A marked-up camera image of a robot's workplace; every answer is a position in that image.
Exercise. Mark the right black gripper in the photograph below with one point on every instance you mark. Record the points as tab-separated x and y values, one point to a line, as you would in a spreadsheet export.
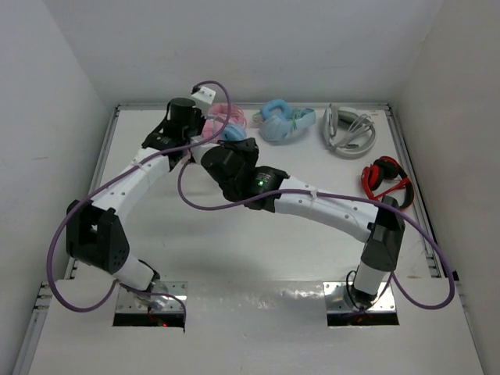
248	146

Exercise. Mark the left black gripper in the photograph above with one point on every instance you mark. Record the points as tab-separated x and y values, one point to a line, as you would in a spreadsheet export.
199	116

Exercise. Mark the blue pink cat-ear headphones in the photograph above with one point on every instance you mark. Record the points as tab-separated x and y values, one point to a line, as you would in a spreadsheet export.
231	132

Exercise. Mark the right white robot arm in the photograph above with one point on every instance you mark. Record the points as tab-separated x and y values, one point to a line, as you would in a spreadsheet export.
380	230

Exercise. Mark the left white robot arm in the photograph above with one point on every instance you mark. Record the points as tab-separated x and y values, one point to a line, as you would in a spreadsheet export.
95	234

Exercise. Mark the pink gaming headphones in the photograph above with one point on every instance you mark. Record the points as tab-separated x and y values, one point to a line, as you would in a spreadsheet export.
220	111

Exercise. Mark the light blue headphones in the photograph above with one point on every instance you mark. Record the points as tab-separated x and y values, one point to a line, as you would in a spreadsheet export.
278	121

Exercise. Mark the grey white headphones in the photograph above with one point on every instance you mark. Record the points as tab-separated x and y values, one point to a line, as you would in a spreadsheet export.
347	132

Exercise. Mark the red black headphones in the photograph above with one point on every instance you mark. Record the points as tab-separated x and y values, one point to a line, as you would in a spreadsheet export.
384	176

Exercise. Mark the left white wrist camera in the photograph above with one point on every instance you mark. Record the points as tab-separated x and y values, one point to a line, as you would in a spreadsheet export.
203	97

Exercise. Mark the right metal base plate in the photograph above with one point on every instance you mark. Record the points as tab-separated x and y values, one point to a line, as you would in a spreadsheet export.
338	302

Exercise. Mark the metal base plate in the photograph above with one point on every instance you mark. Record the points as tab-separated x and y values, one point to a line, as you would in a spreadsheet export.
338	302
163	297

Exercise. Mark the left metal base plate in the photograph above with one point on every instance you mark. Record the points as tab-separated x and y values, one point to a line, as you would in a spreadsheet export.
163	297

